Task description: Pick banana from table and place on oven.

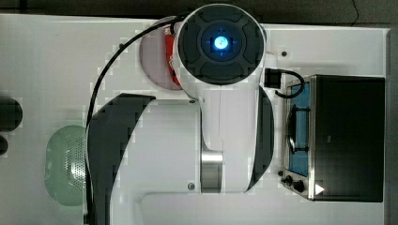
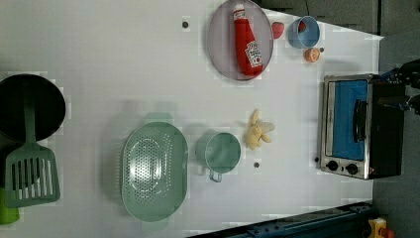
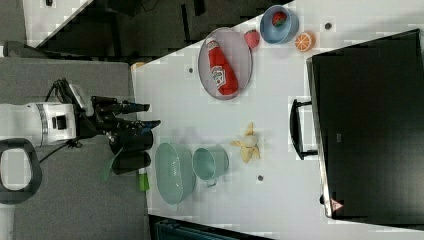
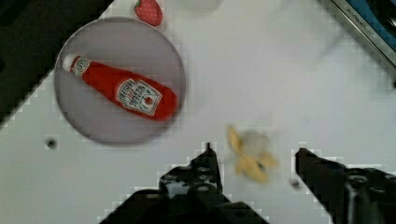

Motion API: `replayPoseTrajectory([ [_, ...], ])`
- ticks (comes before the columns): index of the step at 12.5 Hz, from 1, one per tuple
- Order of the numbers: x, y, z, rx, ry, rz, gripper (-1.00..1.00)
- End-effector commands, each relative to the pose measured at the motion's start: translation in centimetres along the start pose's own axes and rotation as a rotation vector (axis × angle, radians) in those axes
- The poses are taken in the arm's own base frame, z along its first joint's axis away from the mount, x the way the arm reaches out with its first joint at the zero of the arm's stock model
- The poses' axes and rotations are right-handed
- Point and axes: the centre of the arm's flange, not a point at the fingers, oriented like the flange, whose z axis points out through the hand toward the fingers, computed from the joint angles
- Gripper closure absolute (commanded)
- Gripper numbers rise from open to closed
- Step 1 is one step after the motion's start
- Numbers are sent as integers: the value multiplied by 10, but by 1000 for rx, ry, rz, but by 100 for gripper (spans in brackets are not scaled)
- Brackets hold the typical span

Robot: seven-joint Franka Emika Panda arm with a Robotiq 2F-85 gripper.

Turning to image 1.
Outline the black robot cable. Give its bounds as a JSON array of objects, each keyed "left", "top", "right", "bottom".
[{"left": 84, "top": 12, "right": 191, "bottom": 225}]

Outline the grey oval plate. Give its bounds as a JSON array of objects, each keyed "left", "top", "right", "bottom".
[{"left": 139, "top": 24, "right": 181, "bottom": 91}]

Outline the red ketchup bottle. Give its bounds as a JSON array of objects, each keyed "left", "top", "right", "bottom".
[{"left": 164, "top": 25, "right": 180, "bottom": 86}]

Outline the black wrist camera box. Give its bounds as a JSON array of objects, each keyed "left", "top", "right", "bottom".
[{"left": 264, "top": 68, "right": 282, "bottom": 89}]

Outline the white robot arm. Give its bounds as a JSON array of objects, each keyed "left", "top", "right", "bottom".
[{"left": 86, "top": 4, "right": 274, "bottom": 225}]

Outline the black frying pan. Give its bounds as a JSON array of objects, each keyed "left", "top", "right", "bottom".
[{"left": 0, "top": 97, "right": 23, "bottom": 131}]

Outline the green perforated colander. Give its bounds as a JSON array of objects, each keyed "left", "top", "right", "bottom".
[{"left": 44, "top": 126, "right": 86, "bottom": 206}]

